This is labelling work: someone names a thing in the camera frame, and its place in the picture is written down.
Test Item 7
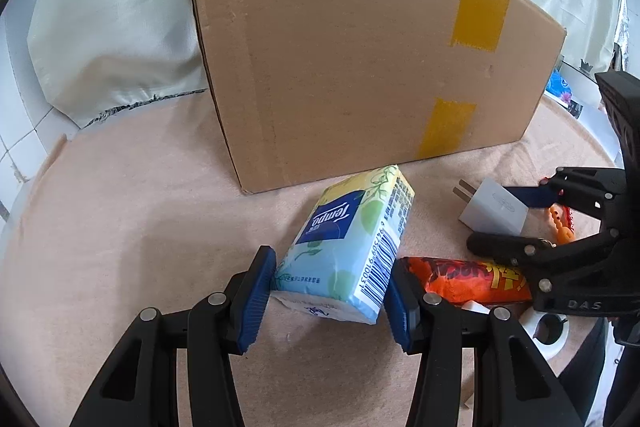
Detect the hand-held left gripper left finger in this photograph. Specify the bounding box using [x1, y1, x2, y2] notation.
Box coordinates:
[70, 246, 277, 427]

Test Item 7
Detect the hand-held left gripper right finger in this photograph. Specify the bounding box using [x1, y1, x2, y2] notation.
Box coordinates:
[385, 264, 576, 427]

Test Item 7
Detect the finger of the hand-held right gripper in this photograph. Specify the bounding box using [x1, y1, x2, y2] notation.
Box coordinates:
[505, 166, 628, 228]
[466, 227, 626, 278]

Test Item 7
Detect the white power adapter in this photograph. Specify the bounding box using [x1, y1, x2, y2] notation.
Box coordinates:
[452, 177, 531, 238]

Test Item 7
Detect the pocket tissue pack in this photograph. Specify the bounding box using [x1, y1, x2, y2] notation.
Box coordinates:
[270, 164, 417, 325]

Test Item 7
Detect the cardboard box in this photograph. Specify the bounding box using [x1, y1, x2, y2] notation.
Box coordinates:
[186, 0, 568, 195]

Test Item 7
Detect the orange plastic toy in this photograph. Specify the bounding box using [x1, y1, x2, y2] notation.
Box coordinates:
[547, 203, 577, 244]

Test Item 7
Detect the orange snack packet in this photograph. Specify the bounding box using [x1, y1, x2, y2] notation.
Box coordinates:
[397, 256, 533, 305]

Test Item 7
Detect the white plastic roll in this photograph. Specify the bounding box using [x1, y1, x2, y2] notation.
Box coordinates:
[519, 307, 571, 347]

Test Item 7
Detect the blue tissue package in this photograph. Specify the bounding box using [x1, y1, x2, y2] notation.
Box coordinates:
[547, 69, 573, 102]

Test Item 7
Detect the white pot with lid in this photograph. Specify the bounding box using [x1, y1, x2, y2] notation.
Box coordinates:
[562, 58, 608, 108]

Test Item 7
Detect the silver foil sheet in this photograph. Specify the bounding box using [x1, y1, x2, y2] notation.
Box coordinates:
[614, 0, 630, 72]

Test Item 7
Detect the pale green curtain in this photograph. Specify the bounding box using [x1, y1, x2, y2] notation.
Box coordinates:
[27, 0, 633, 130]

